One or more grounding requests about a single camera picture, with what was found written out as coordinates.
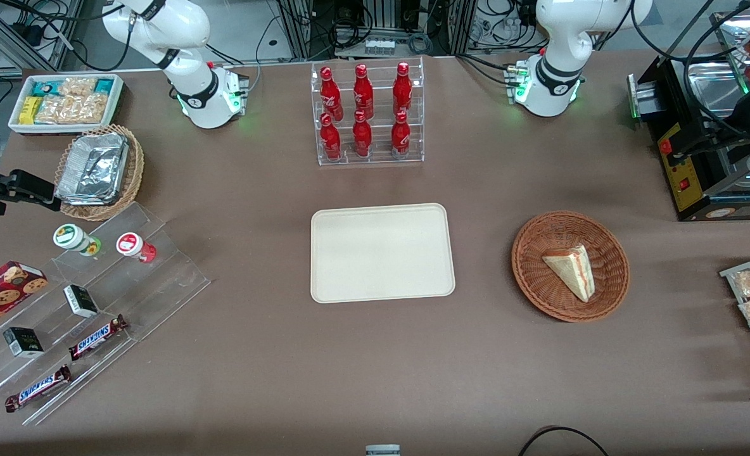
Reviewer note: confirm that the small grey device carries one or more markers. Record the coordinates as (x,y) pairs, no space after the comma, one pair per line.
(382,450)

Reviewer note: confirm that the Snickers chocolate bar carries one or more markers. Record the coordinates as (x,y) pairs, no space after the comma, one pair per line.
(96,337)
(38,388)

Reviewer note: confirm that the light tan wicker basket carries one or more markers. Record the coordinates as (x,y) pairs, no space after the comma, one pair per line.
(135,171)

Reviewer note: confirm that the stainless steel pan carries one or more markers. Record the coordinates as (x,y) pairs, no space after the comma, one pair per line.
(714,85)

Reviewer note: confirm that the black food warmer cabinet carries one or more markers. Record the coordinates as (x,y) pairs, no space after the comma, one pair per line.
(685,177)

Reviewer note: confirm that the white power strip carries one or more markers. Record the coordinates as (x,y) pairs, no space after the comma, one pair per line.
(379,46)

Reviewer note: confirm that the white rectangular snack bin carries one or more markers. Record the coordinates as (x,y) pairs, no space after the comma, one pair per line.
(116,101)

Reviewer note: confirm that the triangular sandwich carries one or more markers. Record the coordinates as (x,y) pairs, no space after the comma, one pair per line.
(572,272)

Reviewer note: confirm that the large clear cracker bag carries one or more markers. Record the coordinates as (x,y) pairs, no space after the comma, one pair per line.
(71,109)

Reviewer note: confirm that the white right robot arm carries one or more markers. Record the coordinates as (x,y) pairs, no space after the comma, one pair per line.
(188,38)

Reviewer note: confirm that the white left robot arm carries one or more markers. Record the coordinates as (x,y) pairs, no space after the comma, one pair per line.
(555,38)

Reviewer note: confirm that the clear acrylic stepped stand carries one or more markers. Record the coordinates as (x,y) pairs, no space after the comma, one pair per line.
(159,278)

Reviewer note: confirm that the red lid yogurt cup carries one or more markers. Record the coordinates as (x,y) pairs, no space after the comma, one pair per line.
(131,244)

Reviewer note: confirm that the small clear cracker bag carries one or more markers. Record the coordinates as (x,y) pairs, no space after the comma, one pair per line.
(77,86)

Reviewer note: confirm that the yellow snack packet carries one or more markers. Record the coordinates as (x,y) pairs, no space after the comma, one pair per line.
(30,109)

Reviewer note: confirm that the stacked aluminium foil containers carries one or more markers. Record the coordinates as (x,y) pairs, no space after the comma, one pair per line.
(93,168)

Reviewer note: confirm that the beige plastic serving tray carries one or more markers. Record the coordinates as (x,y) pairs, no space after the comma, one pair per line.
(381,253)

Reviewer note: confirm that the small black carton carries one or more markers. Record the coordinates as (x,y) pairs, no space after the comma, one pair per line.
(81,301)
(23,342)

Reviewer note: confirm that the teal snack packet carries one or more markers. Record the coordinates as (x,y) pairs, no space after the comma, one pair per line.
(44,87)
(103,86)

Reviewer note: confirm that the clear acrylic bottle rack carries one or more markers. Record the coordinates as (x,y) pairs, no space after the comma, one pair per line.
(378,107)

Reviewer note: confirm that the green lid yogurt cup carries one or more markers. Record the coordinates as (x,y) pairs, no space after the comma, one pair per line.
(69,236)

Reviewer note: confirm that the brown round wicker basket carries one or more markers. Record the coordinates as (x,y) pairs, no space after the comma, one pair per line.
(540,278)

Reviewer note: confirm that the red plaid cookie box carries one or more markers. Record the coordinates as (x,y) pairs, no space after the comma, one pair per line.
(1,294)

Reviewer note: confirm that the red cola bottle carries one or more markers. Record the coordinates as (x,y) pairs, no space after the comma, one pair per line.
(362,138)
(330,95)
(400,138)
(330,140)
(402,92)
(363,95)

